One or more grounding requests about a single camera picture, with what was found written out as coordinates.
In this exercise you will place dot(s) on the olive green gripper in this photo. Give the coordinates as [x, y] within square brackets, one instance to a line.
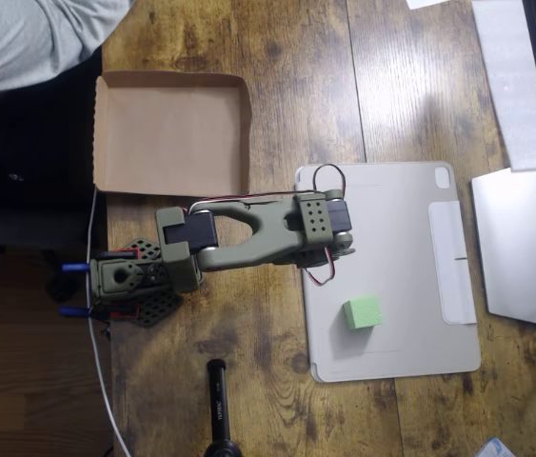
[311, 257]

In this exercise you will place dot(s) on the green foam cube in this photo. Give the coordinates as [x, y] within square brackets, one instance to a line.
[365, 311]

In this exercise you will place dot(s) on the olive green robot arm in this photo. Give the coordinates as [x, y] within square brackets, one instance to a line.
[267, 224]

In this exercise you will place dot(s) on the brown cardboard tray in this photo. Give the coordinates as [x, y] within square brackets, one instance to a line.
[167, 138]

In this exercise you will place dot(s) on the tablet in beige case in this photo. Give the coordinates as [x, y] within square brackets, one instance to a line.
[391, 295]

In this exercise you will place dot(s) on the silver monitor stand base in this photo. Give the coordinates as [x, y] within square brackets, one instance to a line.
[520, 247]

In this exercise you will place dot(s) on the white foam sheet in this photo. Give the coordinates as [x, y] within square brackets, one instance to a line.
[510, 85]

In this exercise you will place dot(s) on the white blue packet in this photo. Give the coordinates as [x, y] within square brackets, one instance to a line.
[496, 448]

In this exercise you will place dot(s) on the white paper sheet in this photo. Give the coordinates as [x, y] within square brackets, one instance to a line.
[427, 3]

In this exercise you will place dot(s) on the person's grey shirt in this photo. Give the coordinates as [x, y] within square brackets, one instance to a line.
[10, 38]

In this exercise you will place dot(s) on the perforated robot base plate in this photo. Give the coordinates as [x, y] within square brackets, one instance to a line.
[158, 309]

